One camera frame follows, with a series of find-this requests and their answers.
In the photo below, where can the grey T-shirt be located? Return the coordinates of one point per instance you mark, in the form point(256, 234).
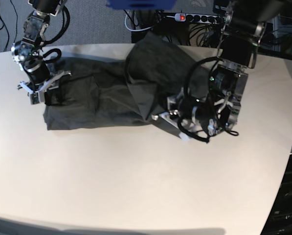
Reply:
point(123, 93)

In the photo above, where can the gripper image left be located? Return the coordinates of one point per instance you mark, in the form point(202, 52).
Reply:
point(38, 73)

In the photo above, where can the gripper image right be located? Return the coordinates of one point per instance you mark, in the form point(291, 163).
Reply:
point(193, 110)

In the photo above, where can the black OpenArm base box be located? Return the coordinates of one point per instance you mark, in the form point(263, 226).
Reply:
point(279, 221)

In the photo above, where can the robot arm image right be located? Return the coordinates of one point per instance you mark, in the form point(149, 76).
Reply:
point(223, 77)

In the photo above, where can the white power strip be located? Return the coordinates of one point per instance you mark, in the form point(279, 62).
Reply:
point(198, 18)

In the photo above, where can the blue plastic bin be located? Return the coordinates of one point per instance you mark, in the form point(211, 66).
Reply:
point(141, 4)

